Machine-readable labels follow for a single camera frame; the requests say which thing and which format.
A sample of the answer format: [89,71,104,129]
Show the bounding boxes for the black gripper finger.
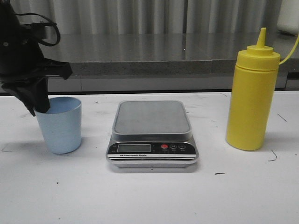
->
[2,85,36,116]
[33,79,50,113]

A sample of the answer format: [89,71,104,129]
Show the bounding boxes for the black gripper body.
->
[0,58,72,93]

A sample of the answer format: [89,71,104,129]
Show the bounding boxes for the light blue plastic cup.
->
[35,97,82,154]

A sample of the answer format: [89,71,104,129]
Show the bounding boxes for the yellow squeeze bottle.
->
[225,27,299,151]

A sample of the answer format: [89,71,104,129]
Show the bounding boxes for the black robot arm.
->
[0,0,72,116]

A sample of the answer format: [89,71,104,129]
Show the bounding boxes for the silver digital kitchen scale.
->
[106,100,199,168]

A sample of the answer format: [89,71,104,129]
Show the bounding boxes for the white appliance on counter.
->
[277,0,299,35]

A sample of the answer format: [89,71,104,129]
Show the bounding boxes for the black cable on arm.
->
[15,12,61,47]

